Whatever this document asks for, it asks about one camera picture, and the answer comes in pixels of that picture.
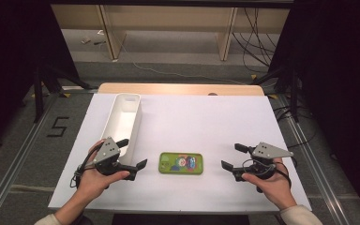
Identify hand-held gripper black cable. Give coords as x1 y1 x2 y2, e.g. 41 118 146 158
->
69 145 98 189
273 158 293 190

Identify black floor cables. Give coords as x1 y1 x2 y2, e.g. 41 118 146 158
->
275 104 319 150

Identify white table cover sheet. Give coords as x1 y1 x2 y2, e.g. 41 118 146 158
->
48 93 312 212

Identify person's right hand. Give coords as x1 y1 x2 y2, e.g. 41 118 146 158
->
241 157 298 211

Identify right hand-held gripper black cable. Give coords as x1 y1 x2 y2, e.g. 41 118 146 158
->
273 158 293 190

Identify black curtain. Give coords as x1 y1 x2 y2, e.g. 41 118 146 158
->
267 0 360 221
0 0 81 153

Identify white plastic storage box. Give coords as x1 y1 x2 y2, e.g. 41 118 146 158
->
100 92 143 166

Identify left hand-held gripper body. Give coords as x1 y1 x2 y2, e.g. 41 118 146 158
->
92 136 128 177

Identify black metal frame bar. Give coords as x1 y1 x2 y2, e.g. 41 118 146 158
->
50 0 294 9

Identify person's left hand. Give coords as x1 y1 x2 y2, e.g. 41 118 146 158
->
74 140 130 205

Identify left hand-held gripper black cable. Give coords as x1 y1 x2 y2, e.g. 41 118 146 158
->
69 145 98 189

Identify beige wooden bench frame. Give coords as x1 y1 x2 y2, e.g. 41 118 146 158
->
50 4 292 62

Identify black metal stand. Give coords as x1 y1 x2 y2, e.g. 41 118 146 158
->
251 64 301 124
32 64 99 124

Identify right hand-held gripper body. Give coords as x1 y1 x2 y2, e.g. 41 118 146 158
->
245 142 294 181

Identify aluminium floor rail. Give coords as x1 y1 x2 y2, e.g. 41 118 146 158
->
277 93 352 225
0 92 60 225

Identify hanging black cables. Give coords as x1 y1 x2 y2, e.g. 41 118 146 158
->
232 7 279 75

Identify green cartoon phone case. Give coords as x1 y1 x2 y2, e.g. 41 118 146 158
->
157 151 204 175

